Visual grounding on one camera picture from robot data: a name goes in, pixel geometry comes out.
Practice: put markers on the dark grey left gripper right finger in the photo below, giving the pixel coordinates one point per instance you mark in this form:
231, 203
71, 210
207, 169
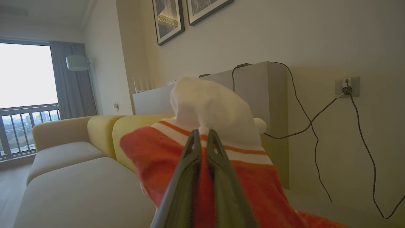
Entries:
231, 205

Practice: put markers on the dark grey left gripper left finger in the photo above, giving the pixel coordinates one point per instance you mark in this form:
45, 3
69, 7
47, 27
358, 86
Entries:
180, 202

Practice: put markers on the red garment with white stripes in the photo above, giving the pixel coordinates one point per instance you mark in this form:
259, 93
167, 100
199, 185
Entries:
152, 158

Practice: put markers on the large yellow sofa back cushion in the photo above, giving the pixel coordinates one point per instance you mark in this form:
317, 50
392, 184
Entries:
126, 129

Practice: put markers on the grey-beige sofa seat cushion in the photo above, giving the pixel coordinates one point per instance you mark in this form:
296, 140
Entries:
85, 196
63, 156

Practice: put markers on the small yellow sofa back cushion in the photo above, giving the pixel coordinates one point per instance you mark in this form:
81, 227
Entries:
101, 133

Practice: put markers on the grey cabinet behind sofa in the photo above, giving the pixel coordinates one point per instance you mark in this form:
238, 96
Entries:
272, 104

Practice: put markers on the white wifi router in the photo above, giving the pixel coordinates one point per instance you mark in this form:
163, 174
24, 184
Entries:
138, 90

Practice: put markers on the black adapter on cabinet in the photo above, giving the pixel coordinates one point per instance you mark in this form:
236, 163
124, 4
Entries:
243, 65
204, 75

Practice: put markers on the beige sofa armrest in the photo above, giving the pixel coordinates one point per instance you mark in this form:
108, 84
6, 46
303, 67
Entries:
60, 129

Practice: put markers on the grey curtain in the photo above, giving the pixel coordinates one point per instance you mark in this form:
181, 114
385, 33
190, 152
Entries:
72, 91

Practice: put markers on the white floor lamp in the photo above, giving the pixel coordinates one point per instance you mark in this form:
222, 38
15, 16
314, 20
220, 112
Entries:
77, 62

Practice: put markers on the dark balcony railing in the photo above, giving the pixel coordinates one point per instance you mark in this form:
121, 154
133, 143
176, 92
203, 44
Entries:
22, 109

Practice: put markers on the small white wall switch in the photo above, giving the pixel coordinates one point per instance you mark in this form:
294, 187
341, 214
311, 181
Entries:
116, 106

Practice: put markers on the grey wall socket plate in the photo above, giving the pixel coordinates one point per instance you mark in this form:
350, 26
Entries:
355, 87

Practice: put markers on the large framed wall picture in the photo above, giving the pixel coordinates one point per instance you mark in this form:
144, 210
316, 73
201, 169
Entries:
168, 20

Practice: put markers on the small framed wall picture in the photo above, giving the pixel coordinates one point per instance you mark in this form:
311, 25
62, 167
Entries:
205, 9

